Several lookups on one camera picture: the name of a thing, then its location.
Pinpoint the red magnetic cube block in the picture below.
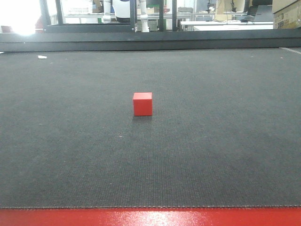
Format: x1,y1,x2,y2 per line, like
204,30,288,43
133,92,153,116

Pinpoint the dark grey fabric mat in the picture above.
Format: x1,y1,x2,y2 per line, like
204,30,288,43
0,48,301,208

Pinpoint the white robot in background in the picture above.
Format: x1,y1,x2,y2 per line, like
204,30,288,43
102,0,150,32

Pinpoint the white background table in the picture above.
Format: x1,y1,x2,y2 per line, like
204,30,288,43
181,21,273,31

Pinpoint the cardboard box right background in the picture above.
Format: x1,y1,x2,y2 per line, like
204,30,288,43
272,0,301,29

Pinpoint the black metal frame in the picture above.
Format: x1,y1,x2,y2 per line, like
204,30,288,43
39,0,178,33

